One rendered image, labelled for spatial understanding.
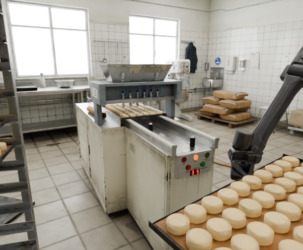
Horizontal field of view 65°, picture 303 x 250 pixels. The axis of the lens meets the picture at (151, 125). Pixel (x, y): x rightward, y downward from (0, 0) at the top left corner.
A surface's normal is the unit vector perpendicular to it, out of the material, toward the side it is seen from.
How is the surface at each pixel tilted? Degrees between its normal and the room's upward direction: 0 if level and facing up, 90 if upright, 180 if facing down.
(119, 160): 90
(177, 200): 90
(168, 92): 90
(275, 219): 2
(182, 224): 2
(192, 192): 90
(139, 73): 115
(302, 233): 2
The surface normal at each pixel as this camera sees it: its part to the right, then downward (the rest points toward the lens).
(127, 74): 0.40, 0.62
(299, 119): -0.81, 0.14
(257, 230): -0.02, -0.96
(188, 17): 0.54, 0.21
